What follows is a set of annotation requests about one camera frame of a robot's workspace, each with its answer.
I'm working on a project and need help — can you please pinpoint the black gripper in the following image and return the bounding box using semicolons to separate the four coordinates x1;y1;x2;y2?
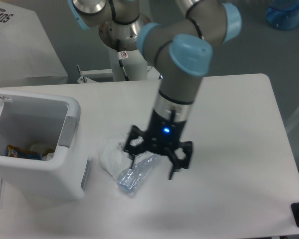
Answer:
123;110;193;180

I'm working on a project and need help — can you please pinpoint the white push-button trash can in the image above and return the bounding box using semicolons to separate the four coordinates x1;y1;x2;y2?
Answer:
0;88;89;200

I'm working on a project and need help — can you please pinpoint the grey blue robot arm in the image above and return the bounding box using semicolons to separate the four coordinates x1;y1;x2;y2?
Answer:
68;0;242;172

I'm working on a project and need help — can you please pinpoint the white crumpled trash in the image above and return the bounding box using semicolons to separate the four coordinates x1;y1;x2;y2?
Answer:
29;142;55;161

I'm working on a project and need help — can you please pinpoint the crushed clear plastic bottle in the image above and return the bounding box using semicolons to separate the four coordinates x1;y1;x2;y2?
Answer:
117;153;161;194

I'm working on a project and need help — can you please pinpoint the clear bag with white contents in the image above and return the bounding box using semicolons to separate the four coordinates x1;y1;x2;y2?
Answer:
97;130;157;199

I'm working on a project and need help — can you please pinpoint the blue yellow snack wrapper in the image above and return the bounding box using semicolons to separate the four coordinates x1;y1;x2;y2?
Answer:
6;144;42;160

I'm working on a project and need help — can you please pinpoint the blue translucent water jug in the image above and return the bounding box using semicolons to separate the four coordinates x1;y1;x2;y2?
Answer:
265;0;299;30

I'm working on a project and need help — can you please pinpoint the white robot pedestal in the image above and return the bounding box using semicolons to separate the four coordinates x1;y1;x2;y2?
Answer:
76;12;168;84

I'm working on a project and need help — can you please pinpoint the black cable on pedestal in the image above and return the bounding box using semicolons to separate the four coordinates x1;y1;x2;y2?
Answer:
115;39;130;82

